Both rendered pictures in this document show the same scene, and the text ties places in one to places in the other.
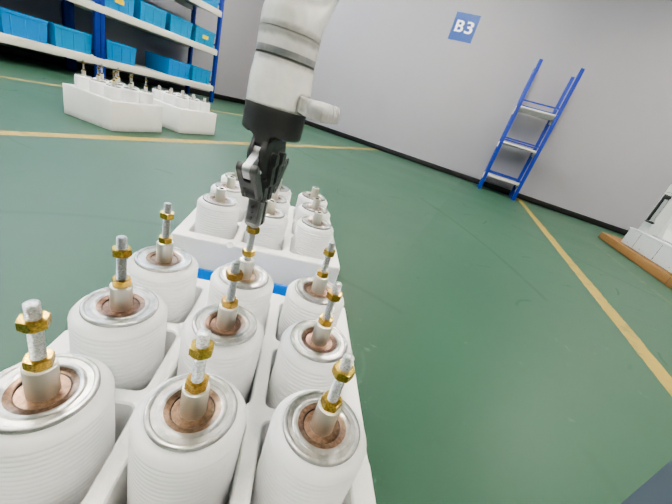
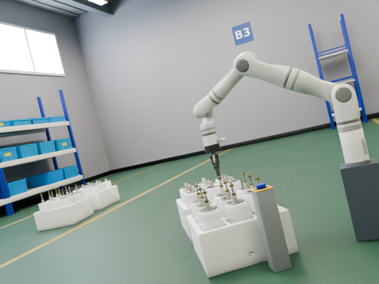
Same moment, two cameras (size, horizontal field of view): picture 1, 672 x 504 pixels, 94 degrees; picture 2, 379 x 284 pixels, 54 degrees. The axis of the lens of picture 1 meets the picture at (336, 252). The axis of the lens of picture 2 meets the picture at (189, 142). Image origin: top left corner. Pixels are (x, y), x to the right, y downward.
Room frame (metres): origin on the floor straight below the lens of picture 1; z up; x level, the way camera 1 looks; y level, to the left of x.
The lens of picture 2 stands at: (-1.40, 0.08, 0.59)
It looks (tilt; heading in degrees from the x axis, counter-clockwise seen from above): 2 degrees down; 4
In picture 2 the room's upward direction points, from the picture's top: 14 degrees counter-clockwise
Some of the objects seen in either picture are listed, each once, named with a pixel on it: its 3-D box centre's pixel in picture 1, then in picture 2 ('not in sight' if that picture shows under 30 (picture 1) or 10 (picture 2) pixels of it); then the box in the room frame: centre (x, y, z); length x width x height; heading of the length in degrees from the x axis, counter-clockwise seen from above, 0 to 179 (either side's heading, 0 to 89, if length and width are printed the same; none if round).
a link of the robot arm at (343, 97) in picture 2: not in sight; (344, 105); (0.17, -0.44, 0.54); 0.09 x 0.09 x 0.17; 78
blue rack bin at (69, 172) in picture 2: (190, 72); (61, 174); (5.50, 3.13, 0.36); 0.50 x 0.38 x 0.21; 73
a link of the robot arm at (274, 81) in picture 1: (296, 84); (214, 137); (0.42, 0.11, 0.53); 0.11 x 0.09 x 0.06; 87
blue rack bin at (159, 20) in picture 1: (140, 12); (18, 153); (4.69, 3.40, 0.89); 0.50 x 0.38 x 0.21; 72
